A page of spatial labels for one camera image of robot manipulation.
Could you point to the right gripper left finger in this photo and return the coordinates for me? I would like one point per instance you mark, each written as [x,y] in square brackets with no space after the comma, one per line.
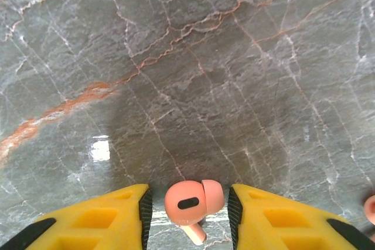
[88,223]

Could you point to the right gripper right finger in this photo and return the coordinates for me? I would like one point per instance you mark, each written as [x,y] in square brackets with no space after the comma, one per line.
[287,226]

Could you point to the pink earbud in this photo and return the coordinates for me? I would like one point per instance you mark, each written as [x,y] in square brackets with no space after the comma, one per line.
[370,209]
[187,203]

